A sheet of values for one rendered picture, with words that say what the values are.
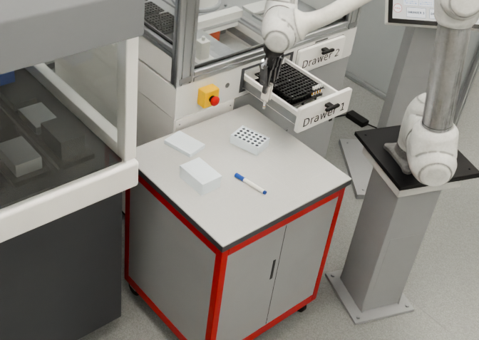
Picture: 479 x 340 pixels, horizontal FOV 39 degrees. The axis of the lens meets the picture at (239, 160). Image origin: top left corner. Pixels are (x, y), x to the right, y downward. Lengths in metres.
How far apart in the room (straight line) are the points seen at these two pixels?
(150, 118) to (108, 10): 0.97
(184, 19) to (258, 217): 0.73
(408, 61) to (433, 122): 1.23
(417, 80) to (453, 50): 1.42
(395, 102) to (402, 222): 1.03
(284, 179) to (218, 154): 0.27
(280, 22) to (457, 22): 0.52
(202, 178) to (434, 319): 1.36
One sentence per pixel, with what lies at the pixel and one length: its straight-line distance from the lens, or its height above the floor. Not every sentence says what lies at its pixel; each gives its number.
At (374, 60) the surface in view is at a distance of 4.55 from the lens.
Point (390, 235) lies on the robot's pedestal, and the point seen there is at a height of 0.47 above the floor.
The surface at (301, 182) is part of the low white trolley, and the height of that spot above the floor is 0.76.
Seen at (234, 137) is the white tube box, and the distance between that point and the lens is 2.58.
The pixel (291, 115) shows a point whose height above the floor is 0.87.
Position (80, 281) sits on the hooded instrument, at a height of 0.39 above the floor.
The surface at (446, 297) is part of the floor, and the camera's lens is 3.33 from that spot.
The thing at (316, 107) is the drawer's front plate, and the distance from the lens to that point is 2.62.
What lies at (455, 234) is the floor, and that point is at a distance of 3.67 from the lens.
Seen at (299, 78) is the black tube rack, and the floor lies 0.87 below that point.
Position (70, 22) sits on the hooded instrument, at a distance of 1.84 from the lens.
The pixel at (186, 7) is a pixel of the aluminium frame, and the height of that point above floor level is 1.26.
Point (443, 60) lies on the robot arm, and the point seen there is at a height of 1.33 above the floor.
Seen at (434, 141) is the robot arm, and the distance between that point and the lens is 2.34.
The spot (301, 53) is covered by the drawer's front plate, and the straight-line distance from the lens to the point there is 2.94.
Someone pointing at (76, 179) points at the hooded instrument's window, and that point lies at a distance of 2.15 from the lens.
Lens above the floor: 2.29
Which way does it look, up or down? 37 degrees down
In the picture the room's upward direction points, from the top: 8 degrees clockwise
